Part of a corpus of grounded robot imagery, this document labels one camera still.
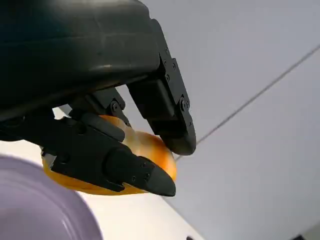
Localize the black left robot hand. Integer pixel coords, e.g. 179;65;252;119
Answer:
0;0;197;198

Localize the lilac plate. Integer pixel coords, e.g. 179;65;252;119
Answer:
0;153;105;240

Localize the orange toy bread roll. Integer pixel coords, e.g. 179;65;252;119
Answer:
41;114;178;197

